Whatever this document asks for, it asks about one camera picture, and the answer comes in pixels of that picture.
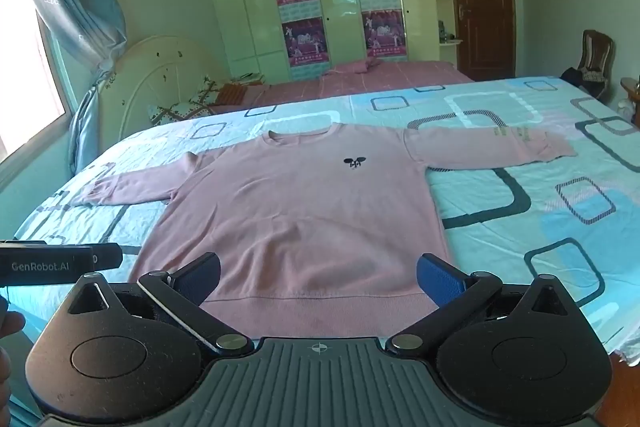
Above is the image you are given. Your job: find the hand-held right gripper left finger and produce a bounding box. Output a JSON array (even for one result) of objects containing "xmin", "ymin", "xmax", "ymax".
[{"xmin": 67, "ymin": 252, "xmax": 256, "ymax": 355}]

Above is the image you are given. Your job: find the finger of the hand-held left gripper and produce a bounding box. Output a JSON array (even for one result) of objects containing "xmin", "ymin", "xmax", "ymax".
[{"xmin": 91, "ymin": 242, "xmax": 124, "ymax": 272}]

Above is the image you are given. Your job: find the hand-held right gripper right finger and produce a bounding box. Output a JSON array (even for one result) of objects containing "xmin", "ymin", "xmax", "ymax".
[{"xmin": 385, "ymin": 253, "xmax": 576, "ymax": 355}]

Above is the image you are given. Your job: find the pink sweater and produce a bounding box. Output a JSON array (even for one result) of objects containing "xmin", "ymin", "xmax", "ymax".
[{"xmin": 70, "ymin": 122, "xmax": 578, "ymax": 340}]

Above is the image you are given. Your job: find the person's left hand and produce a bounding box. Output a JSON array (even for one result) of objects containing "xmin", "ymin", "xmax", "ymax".
[{"xmin": 0, "ymin": 312, "xmax": 27, "ymax": 386}]

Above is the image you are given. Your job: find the patterned light blue bed sheet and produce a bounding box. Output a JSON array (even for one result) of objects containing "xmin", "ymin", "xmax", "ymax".
[{"xmin": 10, "ymin": 74, "xmax": 640, "ymax": 364}]

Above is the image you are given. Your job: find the white patterned pillow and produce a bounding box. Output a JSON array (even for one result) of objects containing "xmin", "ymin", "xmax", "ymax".
[{"xmin": 148, "ymin": 74, "xmax": 232, "ymax": 126}]

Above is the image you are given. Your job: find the cream round headboard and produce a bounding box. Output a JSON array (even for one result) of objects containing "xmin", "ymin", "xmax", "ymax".
[{"xmin": 97, "ymin": 35, "xmax": 234, "ymax": 148}]

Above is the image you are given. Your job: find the brown striped mat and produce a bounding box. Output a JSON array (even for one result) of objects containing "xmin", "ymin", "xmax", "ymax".
[{"xmin": 217, "ymin": 79, "xmax": 269, "ymax": 108}]

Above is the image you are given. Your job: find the window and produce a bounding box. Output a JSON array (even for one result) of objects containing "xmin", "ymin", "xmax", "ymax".
[{"xmin": 0, "ymin": 0, "xmax": 70, "ymax": 160}]

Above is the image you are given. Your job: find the folded pink cloth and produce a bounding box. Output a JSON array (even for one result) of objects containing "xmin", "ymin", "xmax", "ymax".
[{"xmin": 320, "ymin": 58, "xmax": 385, "ymax": 78}]

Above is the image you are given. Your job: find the dark cloth on chair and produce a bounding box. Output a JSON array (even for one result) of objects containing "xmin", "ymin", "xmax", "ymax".
[{"xmin": 559, "ymin": 67, "xmax": 609, "ymax": 98}]

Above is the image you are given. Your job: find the brown wooden furniture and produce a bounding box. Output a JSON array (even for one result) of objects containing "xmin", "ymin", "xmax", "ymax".
[{"xmin": 619, "ymin": 76, "xmax": 640, "ymax": 128}]

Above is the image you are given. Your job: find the wooden chair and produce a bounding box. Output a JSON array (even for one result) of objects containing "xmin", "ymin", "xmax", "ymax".
[{"xmin": 560, "ymin": 29, "xmax": 617, "ymax": 100}]

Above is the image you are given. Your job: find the brown wooden door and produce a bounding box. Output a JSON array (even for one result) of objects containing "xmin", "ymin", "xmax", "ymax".
[{"xmin": 442, "ymin": 0, "xmax": 517, "ymax": 84}]

